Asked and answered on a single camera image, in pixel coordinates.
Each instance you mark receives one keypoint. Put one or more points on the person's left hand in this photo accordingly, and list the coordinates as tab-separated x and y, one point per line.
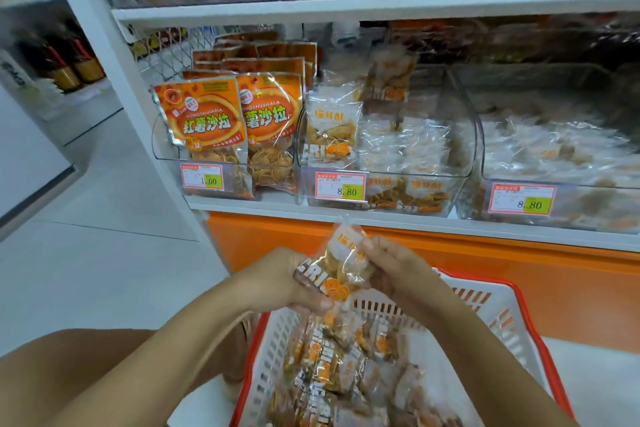
270	284

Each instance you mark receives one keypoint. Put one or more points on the person's right hand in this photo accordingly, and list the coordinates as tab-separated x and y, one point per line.
400	280

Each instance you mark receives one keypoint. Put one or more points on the pile of small brown snacks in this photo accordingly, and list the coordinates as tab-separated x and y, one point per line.
340	362

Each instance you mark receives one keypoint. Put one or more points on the white red-rimmed shopping basket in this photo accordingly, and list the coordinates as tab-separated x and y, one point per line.
500	307

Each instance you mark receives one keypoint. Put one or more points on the row of clear snacks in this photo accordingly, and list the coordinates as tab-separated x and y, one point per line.
410	156
560	156

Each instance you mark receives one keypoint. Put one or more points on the stack of orange packets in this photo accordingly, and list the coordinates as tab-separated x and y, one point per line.
200	111

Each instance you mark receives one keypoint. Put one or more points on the white snack shelf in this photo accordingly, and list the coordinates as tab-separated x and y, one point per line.
350	3

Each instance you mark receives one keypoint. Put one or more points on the person's left forearm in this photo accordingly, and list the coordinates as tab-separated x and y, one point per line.
140	372

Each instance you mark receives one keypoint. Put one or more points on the person's right forearm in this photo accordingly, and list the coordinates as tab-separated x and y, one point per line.
500	372

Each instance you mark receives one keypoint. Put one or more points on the orange shelf base panel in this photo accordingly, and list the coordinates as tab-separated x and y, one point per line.
560	282

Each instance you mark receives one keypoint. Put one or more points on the background goods shelf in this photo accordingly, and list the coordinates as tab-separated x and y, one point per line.
70	101

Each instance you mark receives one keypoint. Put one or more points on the white yellow price tag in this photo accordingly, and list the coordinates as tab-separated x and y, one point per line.
341	187
521	199
202	177

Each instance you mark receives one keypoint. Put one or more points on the row of dark bottles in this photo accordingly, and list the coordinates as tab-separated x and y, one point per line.
60	61

